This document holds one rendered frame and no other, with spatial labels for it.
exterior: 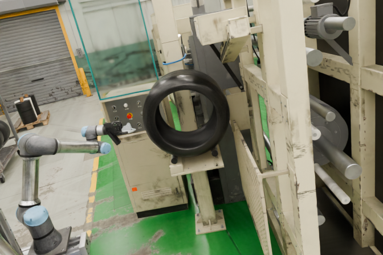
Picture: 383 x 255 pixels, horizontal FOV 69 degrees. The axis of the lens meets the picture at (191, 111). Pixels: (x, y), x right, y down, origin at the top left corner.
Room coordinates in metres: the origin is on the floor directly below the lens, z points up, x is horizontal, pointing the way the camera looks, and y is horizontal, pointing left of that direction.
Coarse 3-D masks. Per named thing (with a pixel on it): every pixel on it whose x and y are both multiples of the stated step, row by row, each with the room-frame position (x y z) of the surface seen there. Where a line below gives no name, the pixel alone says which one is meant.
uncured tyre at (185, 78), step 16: (160, 80) 1.80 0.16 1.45; (176, 80) 1.71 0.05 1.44; (192, 80) 1.70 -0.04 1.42; (208, 80) 1.73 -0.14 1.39; (160, 96) 1.70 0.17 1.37; (208, 96) 1.68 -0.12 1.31; (224, 96) 1.72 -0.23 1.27; (144, 112) 1.73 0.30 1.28; (224, 112) 1.68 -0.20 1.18; (160, 128) 1.96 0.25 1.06; (208, 128) 1.96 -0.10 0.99; (224, 128) 1.69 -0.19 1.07; (160, 144) 1.70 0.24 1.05; (176, 144) 1.90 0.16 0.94; (192, 144) 1.91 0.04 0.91; (208, 144) 1.68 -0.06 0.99
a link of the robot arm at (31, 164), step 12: (24, 144) 1.50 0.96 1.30; (24, 156) 1.51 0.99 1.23; (36, 156) 1.53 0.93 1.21; (24, 168) 1.50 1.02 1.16; (36, 168) 1.53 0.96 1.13; (24, 180) 1.48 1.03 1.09; (36, 180) 1.51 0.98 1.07; (24, 192) 1.47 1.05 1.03; (36, 192) 1.49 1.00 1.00; (24, 204) 1.43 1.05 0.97; (36, 204) 1.46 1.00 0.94
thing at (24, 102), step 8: (24, 96) 7.83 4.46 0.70; (32, 96) 7.70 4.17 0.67; (16, 104) 6.85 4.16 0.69; (24, 104) 6.86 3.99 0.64; (32, 104) 7.44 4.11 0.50; (24, 112) 6.84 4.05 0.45; (32, 112) 6.98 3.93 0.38; (40, 112) 7.93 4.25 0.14; (48, 112) 7.93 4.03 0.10; (24, 120) 6.83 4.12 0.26; (32, 120) 6.90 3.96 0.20; (40, 120) 6.95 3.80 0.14; (48, 120) 7.33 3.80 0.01; (16, 128) 6.71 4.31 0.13; (32, 128) 6.82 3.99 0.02
